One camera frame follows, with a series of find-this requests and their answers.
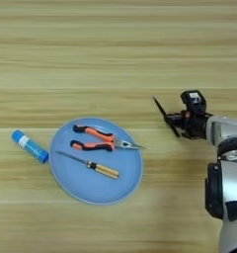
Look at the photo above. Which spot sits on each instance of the thin black stick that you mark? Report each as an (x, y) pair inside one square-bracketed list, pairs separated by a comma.
[(160, 107)]

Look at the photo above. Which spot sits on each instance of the round blue plate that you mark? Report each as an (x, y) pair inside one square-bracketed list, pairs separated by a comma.
[(91, 187)]

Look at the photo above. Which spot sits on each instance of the black box with white label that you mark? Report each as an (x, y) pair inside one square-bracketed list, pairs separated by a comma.
[(193, 101)]

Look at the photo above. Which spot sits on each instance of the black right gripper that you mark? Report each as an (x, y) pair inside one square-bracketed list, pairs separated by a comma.
[(197, 126)]

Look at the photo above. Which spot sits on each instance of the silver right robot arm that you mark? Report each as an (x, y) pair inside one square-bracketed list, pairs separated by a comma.
[(230, 178)]

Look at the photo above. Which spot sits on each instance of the blue glue stick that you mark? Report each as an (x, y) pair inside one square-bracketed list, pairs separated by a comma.
[(30, 146)]

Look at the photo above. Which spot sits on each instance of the orange and black pliers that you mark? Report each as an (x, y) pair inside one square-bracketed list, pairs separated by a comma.
[(95, 132)]

